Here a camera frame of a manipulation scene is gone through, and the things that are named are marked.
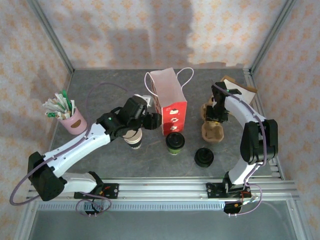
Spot red white paper bag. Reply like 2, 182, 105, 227
144, 66, 195, 137

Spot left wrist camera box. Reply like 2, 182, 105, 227
134, 94, 155, 109

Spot aluminium frame post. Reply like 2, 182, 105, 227
26, 0, 75, 74
249, 0, 298, 73

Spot brown pulp cup carrier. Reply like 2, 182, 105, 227
200, 98, 225, 144

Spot black cup lid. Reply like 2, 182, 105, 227
165, 131, 186, 150

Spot white paper napkins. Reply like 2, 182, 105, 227
223, 79, 256, 101

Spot pink cup holder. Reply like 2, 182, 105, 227
57, 107, 88, 136

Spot brown cardboard box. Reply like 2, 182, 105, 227
219, 74, 258, 102

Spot stack of black lids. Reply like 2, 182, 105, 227
194, 147, 215, 168

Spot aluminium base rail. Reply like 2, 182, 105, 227
27, 177, 300, 201

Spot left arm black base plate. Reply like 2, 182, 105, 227
73, 183, 120, 200

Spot stack of paper cups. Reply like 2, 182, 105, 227
123, 127, 143, 151

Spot grey slotted cable duct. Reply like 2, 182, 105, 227
36, 202, 226, 212

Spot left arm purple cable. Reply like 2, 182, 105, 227
9, 82, 113, 217

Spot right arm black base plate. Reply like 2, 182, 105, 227
206, 182, 252, 200

